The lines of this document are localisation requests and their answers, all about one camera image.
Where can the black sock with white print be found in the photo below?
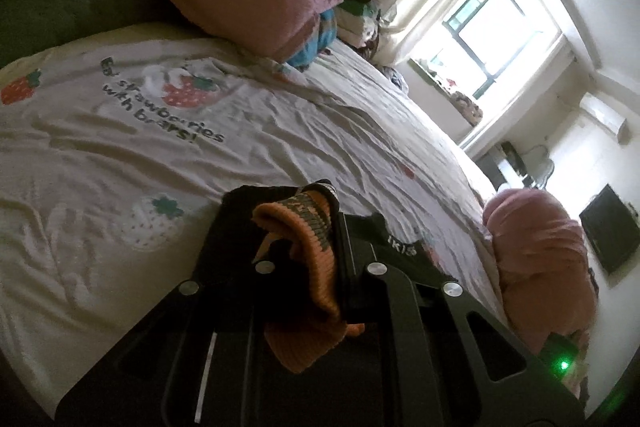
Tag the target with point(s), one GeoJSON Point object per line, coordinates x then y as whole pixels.
{"type": "Point", "coordinates": [416, 264]}

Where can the dark furniture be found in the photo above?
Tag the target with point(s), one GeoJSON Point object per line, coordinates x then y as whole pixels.
{"type": "Point", "coordinates": [507, 164]}

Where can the strawberry printed bed sheet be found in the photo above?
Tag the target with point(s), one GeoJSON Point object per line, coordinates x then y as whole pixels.
{"type": "Point", "coordinates": [150, 157]}

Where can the electric fan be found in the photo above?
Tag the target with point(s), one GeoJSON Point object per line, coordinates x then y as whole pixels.
{"type": "Point", "coordinates": [540, 162]}

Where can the pink blanket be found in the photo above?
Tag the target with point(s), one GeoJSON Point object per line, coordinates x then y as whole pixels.
{"type": "Point", "coordinates": [535, 247]}

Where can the window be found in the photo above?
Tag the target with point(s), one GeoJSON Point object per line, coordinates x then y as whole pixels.
{"type": "Point", "coordinates": [500, 32]}

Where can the black television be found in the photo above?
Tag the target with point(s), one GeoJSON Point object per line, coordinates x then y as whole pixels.
{"type": "Point", "coordinates": [612, 227]}

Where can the floral cloth on windowsill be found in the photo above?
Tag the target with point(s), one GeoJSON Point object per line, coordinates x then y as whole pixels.
{"type": "Point", "coordinates": [467, 107]}

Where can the plain black sock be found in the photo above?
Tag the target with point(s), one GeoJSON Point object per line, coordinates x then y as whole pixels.
{"type": "Point", "coordinates": [227, 227]}

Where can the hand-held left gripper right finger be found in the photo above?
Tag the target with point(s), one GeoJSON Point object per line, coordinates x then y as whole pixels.
{"type": "Point", "coordinates": [352, 279]}

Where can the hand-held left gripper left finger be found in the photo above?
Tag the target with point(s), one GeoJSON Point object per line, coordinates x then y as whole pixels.
{"type": "Point", "coordinates": [220, 307]}

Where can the orange knit sock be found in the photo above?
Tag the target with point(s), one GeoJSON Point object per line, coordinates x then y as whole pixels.
{"type": "Point", "coordinates": [305, 342]}

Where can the white air conditioner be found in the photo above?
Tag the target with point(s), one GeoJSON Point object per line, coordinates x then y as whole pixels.
{"type": "Point", "coordinates": [602, 112]}

